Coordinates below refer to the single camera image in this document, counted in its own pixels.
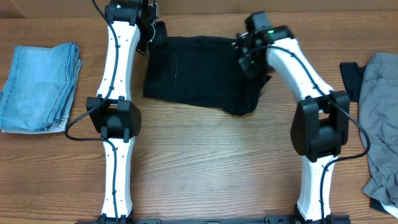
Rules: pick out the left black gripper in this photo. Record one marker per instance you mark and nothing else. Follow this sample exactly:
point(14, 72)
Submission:
point(160, 32)

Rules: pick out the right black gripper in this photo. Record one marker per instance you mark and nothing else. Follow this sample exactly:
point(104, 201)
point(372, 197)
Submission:
point(245, 58)

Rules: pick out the dark green shorts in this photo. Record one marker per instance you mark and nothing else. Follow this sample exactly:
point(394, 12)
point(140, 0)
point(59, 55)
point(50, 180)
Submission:
point(202, 71)

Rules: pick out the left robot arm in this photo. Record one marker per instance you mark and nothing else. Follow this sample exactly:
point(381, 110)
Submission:
point(133, 27)

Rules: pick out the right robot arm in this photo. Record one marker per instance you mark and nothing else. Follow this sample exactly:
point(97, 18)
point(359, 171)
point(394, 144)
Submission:
point(319, 128)

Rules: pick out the dark folded garment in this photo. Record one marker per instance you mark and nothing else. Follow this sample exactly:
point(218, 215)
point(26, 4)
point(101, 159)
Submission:
point(352, 76)

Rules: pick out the folded light blue jeans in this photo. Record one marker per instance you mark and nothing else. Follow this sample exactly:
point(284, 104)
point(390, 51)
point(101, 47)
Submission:
point(39, 93)

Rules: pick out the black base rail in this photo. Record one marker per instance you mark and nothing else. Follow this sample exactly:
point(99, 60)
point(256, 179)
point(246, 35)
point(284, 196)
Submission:
point(211, 221)

